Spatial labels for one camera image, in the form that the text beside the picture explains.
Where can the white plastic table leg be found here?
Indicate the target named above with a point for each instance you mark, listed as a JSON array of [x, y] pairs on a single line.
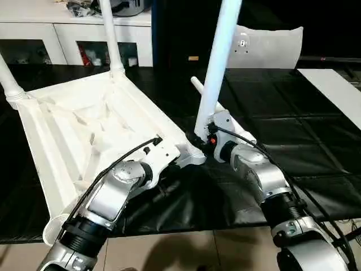
[[112, 36], [9, 82], [217, 70], [242, 132]]

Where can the white plastic table top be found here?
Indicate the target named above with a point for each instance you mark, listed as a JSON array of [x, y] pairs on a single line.
[[70, 127]]

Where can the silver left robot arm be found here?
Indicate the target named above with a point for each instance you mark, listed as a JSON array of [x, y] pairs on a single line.
[[110, 192]]

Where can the black work mat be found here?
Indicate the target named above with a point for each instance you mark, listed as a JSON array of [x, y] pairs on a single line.
[[296, 113]]

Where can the small white cup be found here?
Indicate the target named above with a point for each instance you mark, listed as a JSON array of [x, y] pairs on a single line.
[[97, 60], [131, 61]]

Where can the grey cushion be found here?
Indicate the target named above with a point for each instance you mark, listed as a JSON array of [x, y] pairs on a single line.
[[268, 48]]

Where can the black cabinet with gold label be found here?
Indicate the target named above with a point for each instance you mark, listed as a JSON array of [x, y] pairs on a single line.
[[175, 34]]

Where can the red bottle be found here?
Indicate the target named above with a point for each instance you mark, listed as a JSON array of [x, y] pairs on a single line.
[[85, 56]]

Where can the dark round helmet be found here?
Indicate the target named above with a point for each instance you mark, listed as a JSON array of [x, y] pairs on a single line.
[[127, 7]]

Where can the black stand leg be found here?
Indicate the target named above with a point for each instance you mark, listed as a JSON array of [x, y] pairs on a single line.
[[349, 235]]

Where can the white sideboard with glass doors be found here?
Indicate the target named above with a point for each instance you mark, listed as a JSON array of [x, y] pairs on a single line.
[[56, 31]]

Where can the grey crumpled cloth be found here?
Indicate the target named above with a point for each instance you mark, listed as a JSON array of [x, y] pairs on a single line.
[[81, 9]]

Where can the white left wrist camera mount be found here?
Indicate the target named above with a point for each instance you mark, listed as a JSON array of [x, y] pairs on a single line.
[[163, 152]]

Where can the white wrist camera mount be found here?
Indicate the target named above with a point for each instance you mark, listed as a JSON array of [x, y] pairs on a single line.
[[224, 121], [163, 152]]

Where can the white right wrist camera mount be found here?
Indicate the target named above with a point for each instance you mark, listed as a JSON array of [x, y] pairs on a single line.
[[224, 121]]

